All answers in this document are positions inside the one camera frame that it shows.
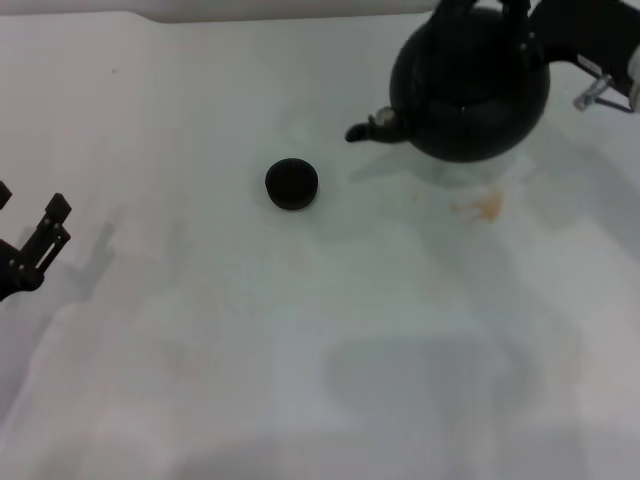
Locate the black round teapot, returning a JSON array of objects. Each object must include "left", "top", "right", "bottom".
[{"left": 343, "top": 0, "right": 552, "bottom": 164}]

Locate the small dark teacup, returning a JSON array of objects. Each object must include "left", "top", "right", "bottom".
[{"left": 264, "top": 157, "right": 320, "bottom": 212}]

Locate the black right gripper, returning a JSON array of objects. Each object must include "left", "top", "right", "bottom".
[{"left": 497, "top": 0, "right": 640, "bottom": 84}]

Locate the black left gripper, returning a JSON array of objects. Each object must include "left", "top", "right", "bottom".
[{"left": 0, "top": 180, "right": 72, "bottom": 303}]

